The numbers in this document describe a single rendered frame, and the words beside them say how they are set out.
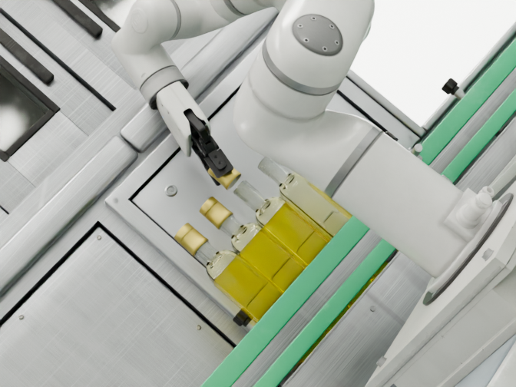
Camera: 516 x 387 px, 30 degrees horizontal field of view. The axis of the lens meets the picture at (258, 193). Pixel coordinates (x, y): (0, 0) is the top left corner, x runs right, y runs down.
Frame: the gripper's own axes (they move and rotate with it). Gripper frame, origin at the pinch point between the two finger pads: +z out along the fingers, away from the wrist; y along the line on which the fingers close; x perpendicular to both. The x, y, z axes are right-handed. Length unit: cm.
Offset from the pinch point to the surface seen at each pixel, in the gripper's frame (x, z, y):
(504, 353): 0, 45, 63
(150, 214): -12.2, -2.5, -12.6
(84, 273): -27.0, -0.6, -15.9
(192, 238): -10.2, 8.0, 1.5
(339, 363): -4.5, 37.0, 15.5
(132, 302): -22.8, 8.3, -16.0
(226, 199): 0.4, 2.3, -12.7
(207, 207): -5.5, 5.1, 1.6
